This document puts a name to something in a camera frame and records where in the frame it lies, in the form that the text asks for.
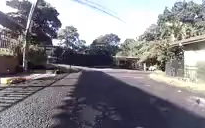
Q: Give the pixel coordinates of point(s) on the low building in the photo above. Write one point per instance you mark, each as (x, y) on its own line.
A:
(126, 61)

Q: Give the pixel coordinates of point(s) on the yellow kerb block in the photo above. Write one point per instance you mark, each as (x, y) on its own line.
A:
(10, 80)

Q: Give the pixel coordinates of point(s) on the row of trees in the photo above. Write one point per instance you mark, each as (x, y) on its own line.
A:
(163, 36)

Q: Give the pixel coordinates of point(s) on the dark metal gate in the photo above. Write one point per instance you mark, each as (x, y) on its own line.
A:
(174, 67)

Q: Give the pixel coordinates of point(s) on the pale roadside verge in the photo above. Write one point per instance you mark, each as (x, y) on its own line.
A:
(183, 83)

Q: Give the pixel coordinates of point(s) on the brown wall with railing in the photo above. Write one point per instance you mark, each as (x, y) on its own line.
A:
(1, 55)

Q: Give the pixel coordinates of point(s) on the dark fence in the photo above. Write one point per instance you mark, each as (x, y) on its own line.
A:
(86, 60)

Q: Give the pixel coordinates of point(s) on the large dark tree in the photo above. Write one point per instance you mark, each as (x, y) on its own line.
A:
(43, 20)

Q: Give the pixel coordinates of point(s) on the white building with roof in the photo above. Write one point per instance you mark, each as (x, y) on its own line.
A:
(198, 56)

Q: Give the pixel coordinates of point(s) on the grey asphalt road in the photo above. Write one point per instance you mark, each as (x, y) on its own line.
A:
(100, 100)

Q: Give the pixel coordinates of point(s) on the grey utility pole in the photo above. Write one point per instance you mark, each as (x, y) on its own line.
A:
(26, 40)

